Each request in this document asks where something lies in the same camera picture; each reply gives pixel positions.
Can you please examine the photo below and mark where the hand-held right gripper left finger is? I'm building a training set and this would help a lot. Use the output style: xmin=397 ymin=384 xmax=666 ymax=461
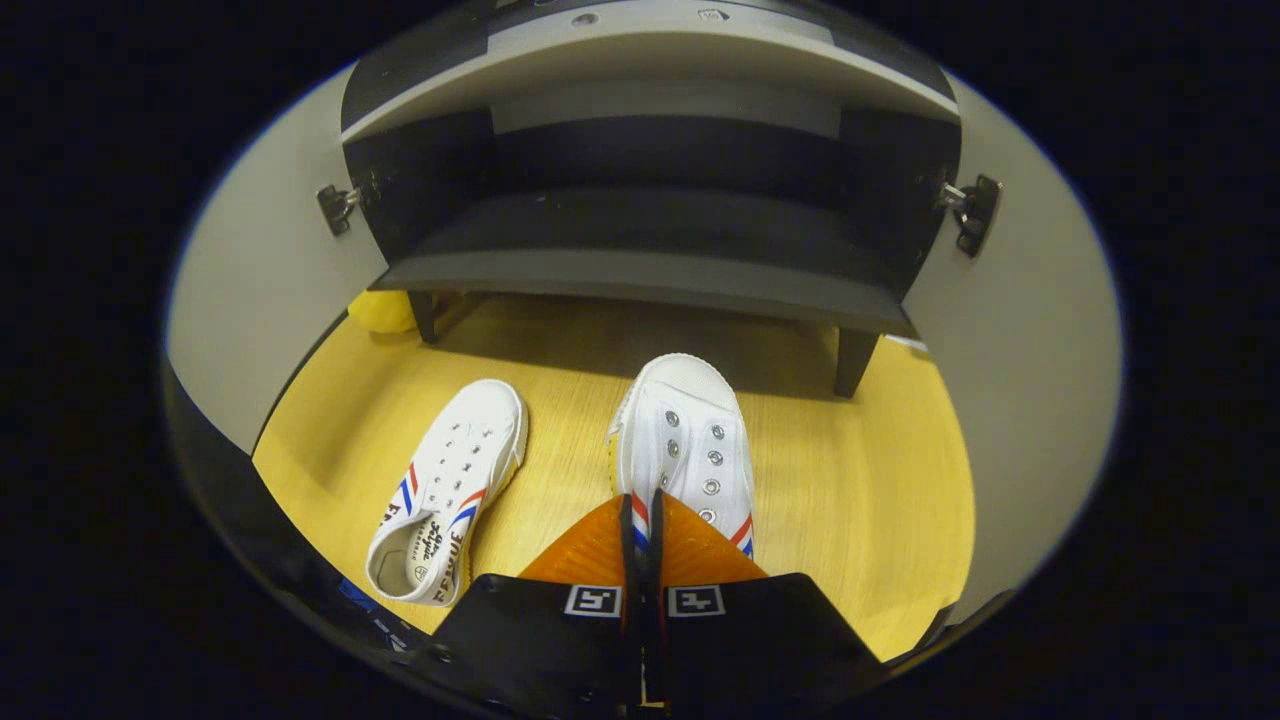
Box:
xmin=425 ymin=494 xmax=641 ymax=716

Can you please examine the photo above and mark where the yellow soft object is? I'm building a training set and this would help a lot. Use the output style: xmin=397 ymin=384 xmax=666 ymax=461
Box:
xmin=348 ymin=290 xmax=418 ymax=334

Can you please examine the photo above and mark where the metal door hinge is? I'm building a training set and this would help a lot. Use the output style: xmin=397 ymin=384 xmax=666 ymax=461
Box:
xmin=938 ymin=175 xmax=1003 ymax=258
xmin=317 ymin=183 xmax=363 ymax=237

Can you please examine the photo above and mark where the white shoe cabinet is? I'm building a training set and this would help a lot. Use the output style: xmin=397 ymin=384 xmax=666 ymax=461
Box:
xmin=340 ymin=0 xmax=966 ymax=401

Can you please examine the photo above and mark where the white striped canvas shoe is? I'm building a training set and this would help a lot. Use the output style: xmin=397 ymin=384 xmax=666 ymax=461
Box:
xmin=605 ymin=352 xmax=756 ymax=561
xmin=365 ymin=378 xmax=528 ymax=608

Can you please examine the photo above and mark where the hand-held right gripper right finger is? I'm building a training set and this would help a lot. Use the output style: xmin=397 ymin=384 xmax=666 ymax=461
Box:
xmin=645 ymin=490 xmax=886 ymax=716

